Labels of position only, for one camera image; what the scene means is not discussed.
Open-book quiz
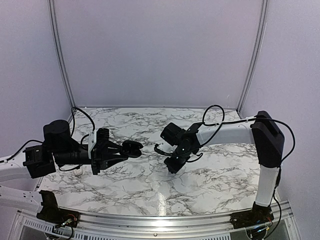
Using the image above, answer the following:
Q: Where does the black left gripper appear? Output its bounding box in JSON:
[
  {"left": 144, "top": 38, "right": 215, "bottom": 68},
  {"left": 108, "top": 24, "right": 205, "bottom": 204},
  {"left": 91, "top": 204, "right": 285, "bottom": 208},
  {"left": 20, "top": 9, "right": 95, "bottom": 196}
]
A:
[{"left": 53, "top": 139, "right": 129, "bottom": 176}]

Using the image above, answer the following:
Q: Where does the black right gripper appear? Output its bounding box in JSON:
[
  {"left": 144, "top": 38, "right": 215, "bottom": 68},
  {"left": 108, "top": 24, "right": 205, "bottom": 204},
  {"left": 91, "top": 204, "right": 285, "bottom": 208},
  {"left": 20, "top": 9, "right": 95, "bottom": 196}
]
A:
[{"left": 163, "top": 146, "right": 194, "bottom": 174}]

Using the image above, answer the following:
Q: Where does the black earbud charging case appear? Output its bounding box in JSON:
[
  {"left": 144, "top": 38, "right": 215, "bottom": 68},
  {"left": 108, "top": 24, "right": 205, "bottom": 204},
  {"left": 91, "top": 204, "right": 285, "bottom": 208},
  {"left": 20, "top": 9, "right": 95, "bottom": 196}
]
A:
[{"left": 120, "top": 140, "right": 144, "bottom": 158}]

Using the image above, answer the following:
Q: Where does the white earbud charging case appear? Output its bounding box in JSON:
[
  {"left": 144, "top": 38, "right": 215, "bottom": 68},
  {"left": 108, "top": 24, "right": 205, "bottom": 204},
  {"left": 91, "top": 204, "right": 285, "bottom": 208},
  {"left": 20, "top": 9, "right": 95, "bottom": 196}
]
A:
[{"left": 73, "top": 167, "right": 83, "bottom": 176}]

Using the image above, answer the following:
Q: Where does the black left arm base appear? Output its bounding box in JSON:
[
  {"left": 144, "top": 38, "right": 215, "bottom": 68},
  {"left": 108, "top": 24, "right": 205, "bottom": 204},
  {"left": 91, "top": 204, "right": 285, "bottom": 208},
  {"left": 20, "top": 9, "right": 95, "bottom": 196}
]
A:
[{"left": 36, "top": 190, "right": 80, "bottom": 228}]

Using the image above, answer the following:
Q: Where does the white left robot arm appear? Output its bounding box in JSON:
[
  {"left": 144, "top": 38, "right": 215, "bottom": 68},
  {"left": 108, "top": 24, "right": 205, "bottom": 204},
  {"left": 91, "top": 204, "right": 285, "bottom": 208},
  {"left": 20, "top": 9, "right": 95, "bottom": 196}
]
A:
[{"left": 0, "top": 144, "right": 130, "bottom": 223}]

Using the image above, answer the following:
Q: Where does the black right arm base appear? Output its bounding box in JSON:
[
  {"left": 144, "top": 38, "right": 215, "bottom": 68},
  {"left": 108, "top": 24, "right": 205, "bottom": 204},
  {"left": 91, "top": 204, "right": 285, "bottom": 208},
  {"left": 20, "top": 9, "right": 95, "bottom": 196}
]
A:
[{"left": 229, "top": 202, "right": 274, "bottom": 229}]

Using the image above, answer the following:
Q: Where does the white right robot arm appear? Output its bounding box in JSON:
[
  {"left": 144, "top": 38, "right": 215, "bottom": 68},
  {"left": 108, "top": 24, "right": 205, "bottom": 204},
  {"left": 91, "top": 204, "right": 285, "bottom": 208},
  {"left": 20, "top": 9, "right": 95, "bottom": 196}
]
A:
[{"left": 157, "top": 111, "right": 285, "bottom": 224}]

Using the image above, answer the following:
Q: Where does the aluminium front rail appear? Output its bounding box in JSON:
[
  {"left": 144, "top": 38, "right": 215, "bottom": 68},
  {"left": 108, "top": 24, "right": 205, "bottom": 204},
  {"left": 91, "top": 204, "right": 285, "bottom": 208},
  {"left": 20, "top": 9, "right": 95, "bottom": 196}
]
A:
[{"left": 14, "top": 206, "right": 293, "bottom": 240}]

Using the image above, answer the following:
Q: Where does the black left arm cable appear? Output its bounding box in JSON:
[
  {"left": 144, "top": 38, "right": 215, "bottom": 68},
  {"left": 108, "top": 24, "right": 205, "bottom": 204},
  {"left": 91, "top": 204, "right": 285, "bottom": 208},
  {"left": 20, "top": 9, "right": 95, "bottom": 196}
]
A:
[{"left": 0, "top": 107, "right": 97, "bottom": 172}]

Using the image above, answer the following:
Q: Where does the left aluminium wall post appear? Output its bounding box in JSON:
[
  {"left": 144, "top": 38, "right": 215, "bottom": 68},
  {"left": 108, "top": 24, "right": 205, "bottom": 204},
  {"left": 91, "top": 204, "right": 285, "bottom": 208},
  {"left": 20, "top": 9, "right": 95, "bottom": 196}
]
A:
[{"left": 47, "top": 0, "right": 76, "bottom": 108}]

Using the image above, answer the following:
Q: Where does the aluminium wall post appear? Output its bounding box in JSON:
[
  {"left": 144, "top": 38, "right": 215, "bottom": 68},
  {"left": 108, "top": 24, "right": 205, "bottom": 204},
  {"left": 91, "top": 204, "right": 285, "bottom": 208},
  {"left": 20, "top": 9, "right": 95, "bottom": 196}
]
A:
[
  {"left": 236, "top": 0, "right": 270, "bottom": 114},
  {"left": 47, "top": 0, "right": 76, "bottom": 108}
]

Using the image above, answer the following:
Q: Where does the right aluminium wall post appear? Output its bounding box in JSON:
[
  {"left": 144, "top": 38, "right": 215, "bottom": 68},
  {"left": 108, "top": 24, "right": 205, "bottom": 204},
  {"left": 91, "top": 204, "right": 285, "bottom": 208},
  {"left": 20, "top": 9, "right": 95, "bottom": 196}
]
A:
[{"left": 236, "top": 0, "right": 270, "bottom": 114}]

